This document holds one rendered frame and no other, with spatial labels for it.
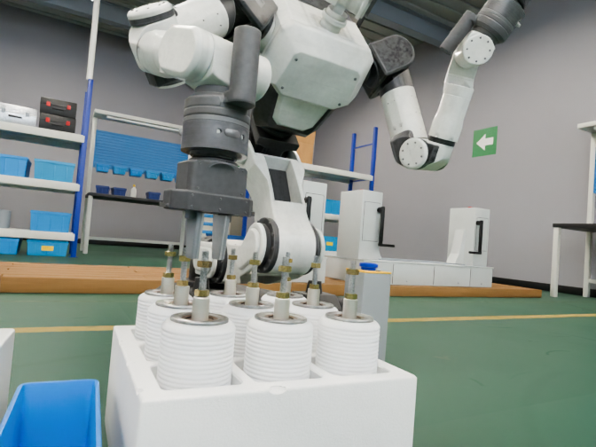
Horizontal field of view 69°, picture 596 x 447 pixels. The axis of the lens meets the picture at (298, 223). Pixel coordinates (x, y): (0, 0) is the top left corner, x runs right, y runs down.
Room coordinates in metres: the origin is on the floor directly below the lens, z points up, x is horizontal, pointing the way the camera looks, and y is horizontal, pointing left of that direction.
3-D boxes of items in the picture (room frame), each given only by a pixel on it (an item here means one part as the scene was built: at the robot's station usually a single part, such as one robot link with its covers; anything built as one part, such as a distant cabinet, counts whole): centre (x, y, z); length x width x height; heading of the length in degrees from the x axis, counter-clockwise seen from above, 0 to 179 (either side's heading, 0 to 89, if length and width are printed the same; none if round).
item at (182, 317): (0.58, 0.12, 0.25); 0.08 x 0.08 x 0.01
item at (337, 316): (0.68, -0.09, 0.25); 0.08 x 0.08 x 0.01
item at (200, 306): (0.58, 0.12, 0.26); 0.02 x 0.02 x 0.03
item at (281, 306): (0.63, 0.01, 0.26); 0.02 x 0.02 x 0.03
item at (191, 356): (0.58, 0.12, 0.16); 0.10 x 0.10 x 0.18
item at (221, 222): (0.59, 0.10, 0.36); 0.03 x 0.02 x 0.06; 39
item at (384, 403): (0.74, 0.07, 0.09); 0.39 x 0.39 x 0.18; 27
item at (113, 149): (5.99, 2.16, 0.94); 1.40 x 0.70 x 1.89; 119
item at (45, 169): (4.78, 2.72, 0.90); 0.50 x 0.38 x 0.21; 29
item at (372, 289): (0.94, -0.16, 0.16); 0.07 x 0.07 x 0.31; 27
